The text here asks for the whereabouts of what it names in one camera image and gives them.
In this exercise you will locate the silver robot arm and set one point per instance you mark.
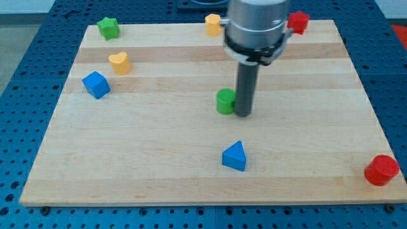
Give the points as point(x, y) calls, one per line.
point(254, 30)

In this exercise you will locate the blue triangle block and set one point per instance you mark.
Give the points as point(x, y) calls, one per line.
point(234, 157)

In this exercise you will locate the green cylinder block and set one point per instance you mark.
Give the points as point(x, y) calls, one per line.
point(225, 101)

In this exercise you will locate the wooden board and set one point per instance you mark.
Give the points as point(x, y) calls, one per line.
point(156, 138)

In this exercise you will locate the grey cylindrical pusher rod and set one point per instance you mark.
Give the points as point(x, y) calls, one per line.
point(245, 88)

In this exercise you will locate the yellow hexagon block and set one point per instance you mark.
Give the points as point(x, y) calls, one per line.
point(213, 24)

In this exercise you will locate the yellow heart block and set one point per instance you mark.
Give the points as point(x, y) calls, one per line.
point(120, 63)

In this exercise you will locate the blue cube block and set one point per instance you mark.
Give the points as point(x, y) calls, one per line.
point(96, 85)

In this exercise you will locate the green star block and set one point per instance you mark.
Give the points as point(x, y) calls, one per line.
point(108, 28)

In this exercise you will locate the red star block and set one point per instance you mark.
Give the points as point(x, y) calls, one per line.
point(298, 22)

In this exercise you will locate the red cylinder block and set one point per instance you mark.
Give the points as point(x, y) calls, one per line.
point(381, 170)

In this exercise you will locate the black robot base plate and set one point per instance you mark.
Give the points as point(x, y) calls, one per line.
point(201, 5)

